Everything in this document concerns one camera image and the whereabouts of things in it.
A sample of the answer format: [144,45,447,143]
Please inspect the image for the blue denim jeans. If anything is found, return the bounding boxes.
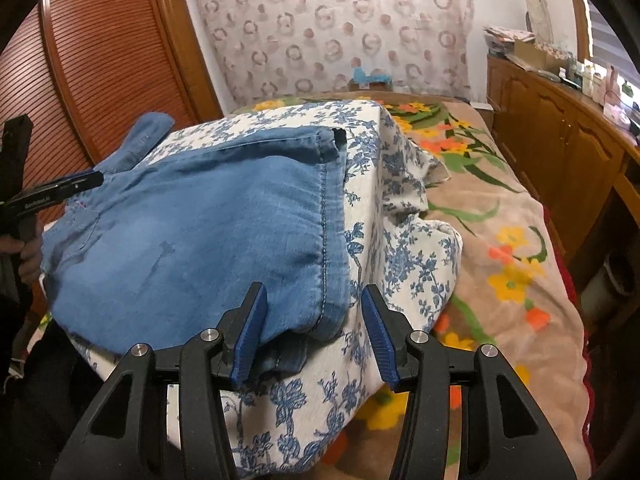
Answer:
[43,113,349,373]

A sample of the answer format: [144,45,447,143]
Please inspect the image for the person left hand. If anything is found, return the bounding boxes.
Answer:
[0,219,42,285]

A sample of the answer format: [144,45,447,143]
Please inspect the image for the blue floral white quilt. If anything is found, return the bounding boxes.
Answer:
[44,100,463,479]

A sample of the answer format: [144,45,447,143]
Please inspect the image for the brown louvered wardrobe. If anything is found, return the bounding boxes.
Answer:
[0,0,224,226]

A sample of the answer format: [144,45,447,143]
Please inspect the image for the floral brown bed blanket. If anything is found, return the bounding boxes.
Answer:
[229,94,592,479]

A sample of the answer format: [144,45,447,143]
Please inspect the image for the cardboard box with blue cloth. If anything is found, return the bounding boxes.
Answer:
[347,66,393,91]

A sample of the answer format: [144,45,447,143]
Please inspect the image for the wooden side cabinet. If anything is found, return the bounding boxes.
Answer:
[486,56,639,289]

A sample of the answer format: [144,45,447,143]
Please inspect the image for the patterned headboard curtain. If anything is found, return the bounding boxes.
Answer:
[196,0,474,105]

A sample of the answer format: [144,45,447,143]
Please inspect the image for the stack of papers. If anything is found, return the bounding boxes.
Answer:
[483,26,536,55]

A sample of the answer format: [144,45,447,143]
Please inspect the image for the cardboard box on cabinet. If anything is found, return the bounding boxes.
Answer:
[513,40,570,74]

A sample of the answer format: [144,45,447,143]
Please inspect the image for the pink bottle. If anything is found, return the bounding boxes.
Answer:
[603,65,620,106]

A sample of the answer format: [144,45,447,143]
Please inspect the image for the beige hanging curtain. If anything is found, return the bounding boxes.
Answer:
[525,0,554,42]

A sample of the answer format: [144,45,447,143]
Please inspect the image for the grey zebra window blind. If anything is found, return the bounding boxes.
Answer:
[587,0,639,86]

